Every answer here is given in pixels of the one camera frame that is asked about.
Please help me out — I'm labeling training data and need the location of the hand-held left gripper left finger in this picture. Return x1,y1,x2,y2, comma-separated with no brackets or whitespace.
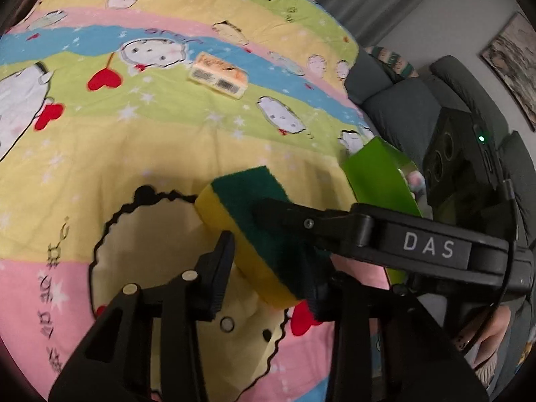
48,231,235,402

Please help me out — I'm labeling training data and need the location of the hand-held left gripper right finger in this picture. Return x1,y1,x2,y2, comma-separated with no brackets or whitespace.
302,255,490,402

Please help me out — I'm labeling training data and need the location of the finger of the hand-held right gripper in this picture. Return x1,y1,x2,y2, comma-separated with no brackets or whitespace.
250,198,375,260

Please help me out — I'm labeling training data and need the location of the yellow green sponge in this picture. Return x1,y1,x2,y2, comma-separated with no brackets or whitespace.
195,166,331,308

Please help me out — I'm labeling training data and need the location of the white plush toy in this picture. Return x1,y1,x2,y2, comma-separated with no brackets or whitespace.
404,171,428,202

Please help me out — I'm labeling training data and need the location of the green box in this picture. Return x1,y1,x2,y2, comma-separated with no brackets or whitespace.
341,137,434,289

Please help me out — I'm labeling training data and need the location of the person's right hand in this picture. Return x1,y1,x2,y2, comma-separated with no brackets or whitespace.
458,304,514,369

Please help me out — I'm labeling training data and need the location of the grey sofa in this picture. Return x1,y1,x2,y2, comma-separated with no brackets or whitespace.
345,46,536,402

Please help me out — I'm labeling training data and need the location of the cartoon printed blanket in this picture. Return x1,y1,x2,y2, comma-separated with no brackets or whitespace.
0,0,392,402

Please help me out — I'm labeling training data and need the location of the orange tissue packet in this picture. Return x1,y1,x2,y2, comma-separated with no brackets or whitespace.
188,51,249,100

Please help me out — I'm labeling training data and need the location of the striped cushion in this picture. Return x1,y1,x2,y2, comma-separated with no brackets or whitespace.
364,44,419,80

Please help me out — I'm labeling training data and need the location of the grey curtain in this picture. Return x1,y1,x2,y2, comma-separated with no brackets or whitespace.
268,0,461,47

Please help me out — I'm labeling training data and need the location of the black cable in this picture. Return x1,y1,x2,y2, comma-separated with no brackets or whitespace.
461,178,518,352

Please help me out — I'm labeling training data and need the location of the framed wall picture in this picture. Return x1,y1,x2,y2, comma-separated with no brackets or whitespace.
479,12,536,132

